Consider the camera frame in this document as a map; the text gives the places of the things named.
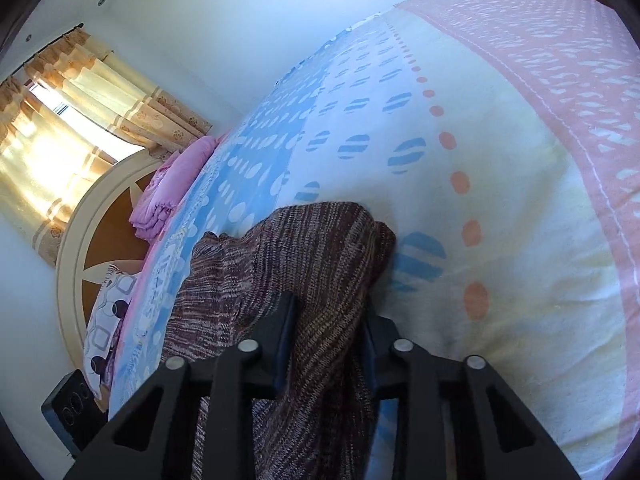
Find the black device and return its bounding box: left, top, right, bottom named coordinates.
left=41, top=369, right=108, bottom=456

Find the brown knit sweater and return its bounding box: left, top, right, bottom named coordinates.
left=161, top=201, right=398, bottom=480

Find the beige floral curtain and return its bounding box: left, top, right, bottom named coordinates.
left=0, top=27, right=213, bottom=268

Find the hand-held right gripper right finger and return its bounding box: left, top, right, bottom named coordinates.
left=362, top=312, right=583, bottom=480

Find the curtain rod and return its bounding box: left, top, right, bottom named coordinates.
left=0, top=22, right=85, bottom=86

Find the cream wooden headboard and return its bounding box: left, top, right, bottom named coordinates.
left=56, top=152, right=171, bottom=376

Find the printed bed sheet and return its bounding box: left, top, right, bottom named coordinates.
left=107, top=0, right=640, bottom=471

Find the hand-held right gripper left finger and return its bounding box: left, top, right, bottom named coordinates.
left=62, top=292, right=298, bottom=480

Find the folded pink quilt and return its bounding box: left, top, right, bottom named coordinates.
left=129, top=135, right=219, bottom=243

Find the patterned white pillow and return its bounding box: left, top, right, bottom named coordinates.
left=82, top=262, right=138, bottom=391

